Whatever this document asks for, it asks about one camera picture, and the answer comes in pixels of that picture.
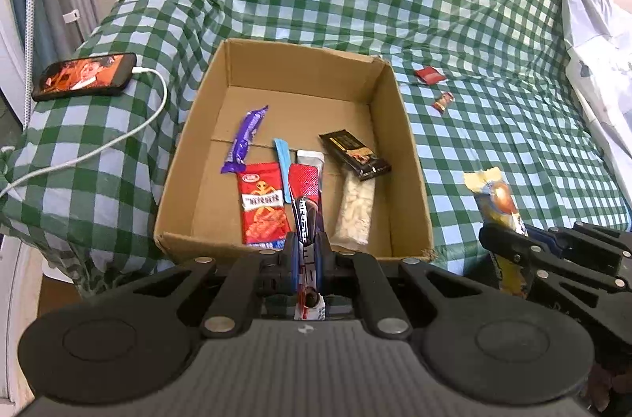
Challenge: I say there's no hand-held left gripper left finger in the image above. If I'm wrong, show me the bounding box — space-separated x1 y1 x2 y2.
126 232 302 340

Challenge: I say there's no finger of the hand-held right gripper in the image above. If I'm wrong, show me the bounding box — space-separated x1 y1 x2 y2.
526 221 632 270
479 222 632 325

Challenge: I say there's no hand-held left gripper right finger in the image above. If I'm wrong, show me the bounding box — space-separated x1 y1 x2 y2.
315 232 495 340

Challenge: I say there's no red and blue snack bar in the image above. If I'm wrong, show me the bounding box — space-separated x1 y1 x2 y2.
289 163 327 323

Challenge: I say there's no yellow snack bar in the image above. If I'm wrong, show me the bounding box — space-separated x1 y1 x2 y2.
463 167 532 300

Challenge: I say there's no light blue snack bar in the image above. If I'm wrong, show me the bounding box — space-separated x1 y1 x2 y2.
273 138 293 205

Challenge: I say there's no dark brown chocolate bar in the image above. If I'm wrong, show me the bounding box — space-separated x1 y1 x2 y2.
318 129 393 181

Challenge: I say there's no purple chocolate bar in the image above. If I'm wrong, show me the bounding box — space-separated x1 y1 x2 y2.
220 104 270 175

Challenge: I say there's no brown cardboard box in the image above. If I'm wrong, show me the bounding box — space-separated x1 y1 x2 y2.
153 38 438 263

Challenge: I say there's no clear bag of white snacks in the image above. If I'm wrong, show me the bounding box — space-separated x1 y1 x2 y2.
333 172 379 245

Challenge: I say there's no red snack packet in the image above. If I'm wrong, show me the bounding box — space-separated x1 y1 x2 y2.
236 161 292 249

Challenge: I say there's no small red square packet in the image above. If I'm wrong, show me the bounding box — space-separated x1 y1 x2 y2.
414 65 448 86

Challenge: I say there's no white printed cloth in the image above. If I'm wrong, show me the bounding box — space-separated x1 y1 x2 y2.
530 0 632 207

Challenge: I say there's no black smartphone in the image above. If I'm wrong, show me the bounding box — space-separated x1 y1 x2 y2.
30 52 138 102

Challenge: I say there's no gooseneck clip holder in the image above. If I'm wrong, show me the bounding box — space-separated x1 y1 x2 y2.
22 0 42 124

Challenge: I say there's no white charging cable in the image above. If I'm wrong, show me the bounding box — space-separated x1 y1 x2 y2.
0 66 169 201

